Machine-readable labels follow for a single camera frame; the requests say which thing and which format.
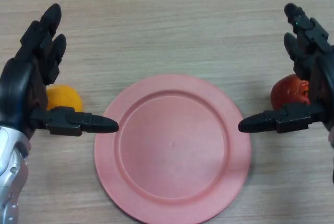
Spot yellow pear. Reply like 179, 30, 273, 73
45, 84, 84, 113

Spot red apple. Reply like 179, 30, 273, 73
270, 74, 312, 110

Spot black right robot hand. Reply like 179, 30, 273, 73
238, 3, 334, 146

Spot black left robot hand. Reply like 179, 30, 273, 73
0, 3, 120, 146

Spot pink round plate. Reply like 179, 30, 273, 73
93, 74, 253, 224

